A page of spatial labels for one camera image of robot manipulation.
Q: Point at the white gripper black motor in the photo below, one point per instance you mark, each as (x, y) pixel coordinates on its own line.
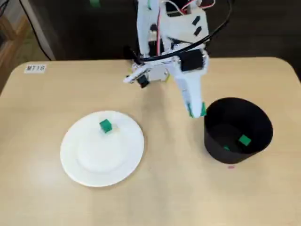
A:
(191, 81)

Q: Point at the green block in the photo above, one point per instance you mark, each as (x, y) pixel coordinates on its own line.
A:
(226, 148)
(204, 109)
(105, 126)
(244, 140)

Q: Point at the black pot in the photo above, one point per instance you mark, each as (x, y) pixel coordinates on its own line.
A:
(235, 156)

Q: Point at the white paper plate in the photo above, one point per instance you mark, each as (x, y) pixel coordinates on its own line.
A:
(98, 160)

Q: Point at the white MT18 label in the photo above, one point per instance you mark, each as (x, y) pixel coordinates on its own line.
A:
(35, 68)

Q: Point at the white slanted pole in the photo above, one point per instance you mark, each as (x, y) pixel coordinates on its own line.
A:
(40, 30)

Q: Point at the wooden furniture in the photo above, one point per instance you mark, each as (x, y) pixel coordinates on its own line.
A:
(14, 35)

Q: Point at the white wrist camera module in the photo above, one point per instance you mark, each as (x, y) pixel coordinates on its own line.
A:
(134, 76)

